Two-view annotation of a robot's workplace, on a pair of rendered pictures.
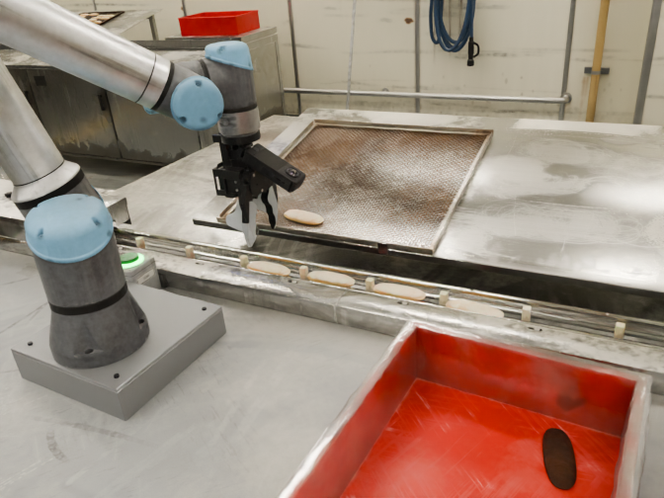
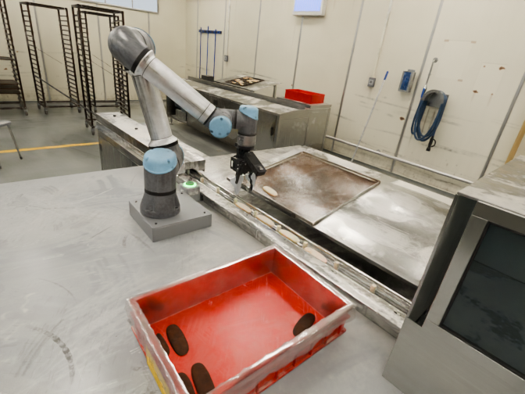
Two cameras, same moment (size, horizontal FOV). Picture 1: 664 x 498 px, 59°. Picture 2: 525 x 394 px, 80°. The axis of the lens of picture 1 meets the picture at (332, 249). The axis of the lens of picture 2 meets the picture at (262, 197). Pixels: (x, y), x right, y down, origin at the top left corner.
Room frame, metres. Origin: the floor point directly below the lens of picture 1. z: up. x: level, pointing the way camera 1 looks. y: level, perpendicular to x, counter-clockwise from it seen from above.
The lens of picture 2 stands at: (-0.12, -0.30, 1.49)
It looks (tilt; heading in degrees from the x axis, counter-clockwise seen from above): 25 degrees down; 17
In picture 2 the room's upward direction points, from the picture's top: 7 degrees clockwise
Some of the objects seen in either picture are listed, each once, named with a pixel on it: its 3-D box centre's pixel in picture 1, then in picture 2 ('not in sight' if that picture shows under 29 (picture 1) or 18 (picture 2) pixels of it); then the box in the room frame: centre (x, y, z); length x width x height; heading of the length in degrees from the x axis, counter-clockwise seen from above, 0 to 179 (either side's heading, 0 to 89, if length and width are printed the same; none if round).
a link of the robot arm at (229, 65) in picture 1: (229, 76); (247, 119); (1.05, 0.15, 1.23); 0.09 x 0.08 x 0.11; 113
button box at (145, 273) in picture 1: (136, 284); (190, 195); (1.04, 0.40, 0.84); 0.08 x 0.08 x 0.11; 62
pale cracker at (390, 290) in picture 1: (398, 290); (289, 234); (0.91, -0.12, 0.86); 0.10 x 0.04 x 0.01; 62
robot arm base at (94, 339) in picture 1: (94, 313); (160, 198); (0.80, 0.38, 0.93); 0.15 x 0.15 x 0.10
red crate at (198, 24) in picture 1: (219, 23); (304, 96); (4.82, 0.71, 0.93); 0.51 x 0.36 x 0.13; 66
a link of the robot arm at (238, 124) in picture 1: (237, 122); (245, 139); (1.05, 0.15, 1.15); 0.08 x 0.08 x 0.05
